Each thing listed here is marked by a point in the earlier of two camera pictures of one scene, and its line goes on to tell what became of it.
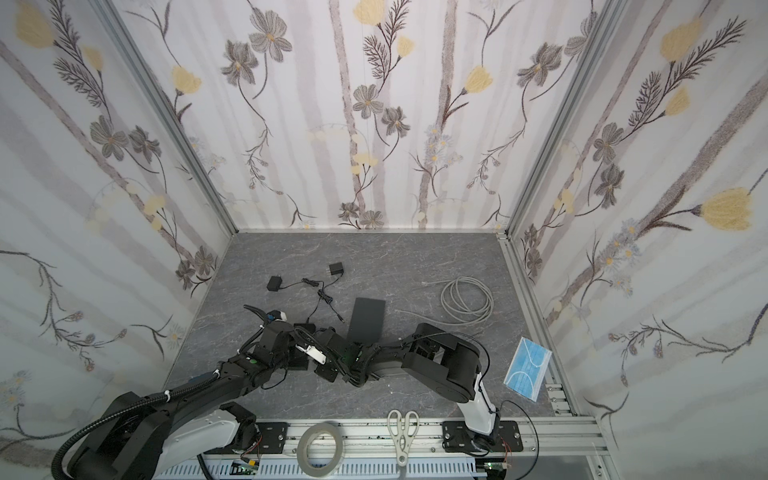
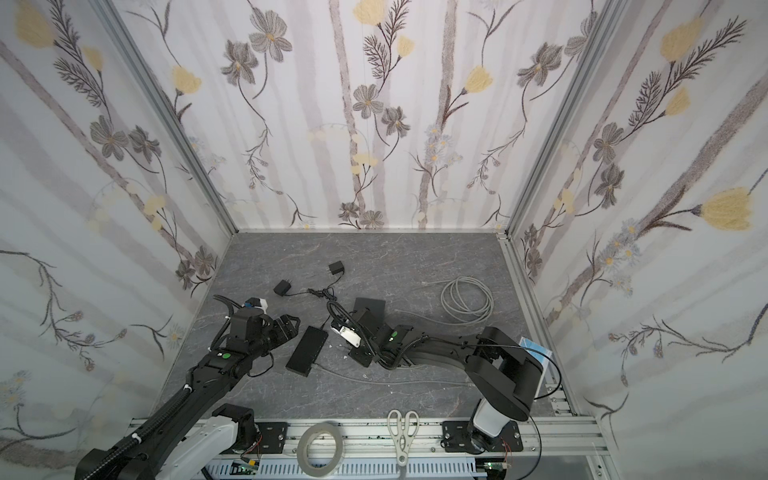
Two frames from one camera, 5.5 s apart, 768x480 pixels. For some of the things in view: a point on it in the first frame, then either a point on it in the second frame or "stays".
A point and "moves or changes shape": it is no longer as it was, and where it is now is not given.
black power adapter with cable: (274, 283) moves or changes shape
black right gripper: (377, 365) → (365, 335)
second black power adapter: (336, 268) stays
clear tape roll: (303, 447) stays
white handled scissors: (402, 430) stays
